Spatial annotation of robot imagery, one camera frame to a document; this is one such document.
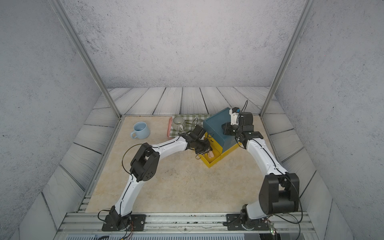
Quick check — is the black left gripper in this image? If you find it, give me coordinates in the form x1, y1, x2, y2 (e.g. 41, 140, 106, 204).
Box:
194, 138, 215, 155

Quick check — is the yellow drawer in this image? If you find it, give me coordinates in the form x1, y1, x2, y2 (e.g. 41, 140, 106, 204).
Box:
198, 144, 239, 168
205, 133, 224, 154

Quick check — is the yellow bottom drawer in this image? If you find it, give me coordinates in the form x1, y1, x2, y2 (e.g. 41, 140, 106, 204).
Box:
198, 144, 239, 168

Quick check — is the teal drawer cabinet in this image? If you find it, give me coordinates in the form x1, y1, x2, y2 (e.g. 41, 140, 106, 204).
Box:
203, 108, 237, 153

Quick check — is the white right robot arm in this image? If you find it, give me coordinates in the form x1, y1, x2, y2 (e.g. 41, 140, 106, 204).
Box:
222, 108, 301, 220

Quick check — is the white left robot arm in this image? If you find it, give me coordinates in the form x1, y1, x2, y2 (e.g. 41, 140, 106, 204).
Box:
109, 125, 212, 218

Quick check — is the green checkered cloth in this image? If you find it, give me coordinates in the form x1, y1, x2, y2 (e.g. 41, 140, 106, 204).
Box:
170, 114, 211, 138

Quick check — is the pink plastic tray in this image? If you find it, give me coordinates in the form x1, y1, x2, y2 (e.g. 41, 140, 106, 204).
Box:
167, 117, 173, 139

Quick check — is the light blue ceramic mug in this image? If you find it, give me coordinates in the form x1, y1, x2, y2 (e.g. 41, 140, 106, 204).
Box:
131, 122, 151, 140

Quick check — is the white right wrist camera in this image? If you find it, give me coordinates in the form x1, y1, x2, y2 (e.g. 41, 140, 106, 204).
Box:
229, 107, 241, 125

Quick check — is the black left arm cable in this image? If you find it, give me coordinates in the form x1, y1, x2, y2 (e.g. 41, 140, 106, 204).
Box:
121, 143, 143, 176

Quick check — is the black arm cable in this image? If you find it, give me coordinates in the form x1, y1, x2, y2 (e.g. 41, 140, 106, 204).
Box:
269, 173, 304, 240
121, 143, 143, 176

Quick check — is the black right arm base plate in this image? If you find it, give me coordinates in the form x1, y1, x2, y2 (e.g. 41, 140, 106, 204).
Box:
223, 214, 270, 231

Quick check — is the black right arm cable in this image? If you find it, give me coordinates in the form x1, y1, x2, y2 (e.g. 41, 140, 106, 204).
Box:
269, 173, 304, 240

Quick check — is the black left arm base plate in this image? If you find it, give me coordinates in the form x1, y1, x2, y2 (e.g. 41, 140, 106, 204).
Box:
102, 206, 147, 232

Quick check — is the grey aluminium corner post right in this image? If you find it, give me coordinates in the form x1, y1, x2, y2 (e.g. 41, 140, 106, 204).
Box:
260, 0, 316, 118

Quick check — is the grey aluminium corner post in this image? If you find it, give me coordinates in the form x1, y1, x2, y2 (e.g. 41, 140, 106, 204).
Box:
49, 0, 122, 120
260, 0, 316, 118

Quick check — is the aluminium front rail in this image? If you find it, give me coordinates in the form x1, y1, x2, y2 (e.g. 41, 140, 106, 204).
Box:
54, 213, 318, 240

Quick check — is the grey aluminium corner post left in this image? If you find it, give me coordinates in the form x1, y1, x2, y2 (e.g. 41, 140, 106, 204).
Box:
49, 0, 122, 120

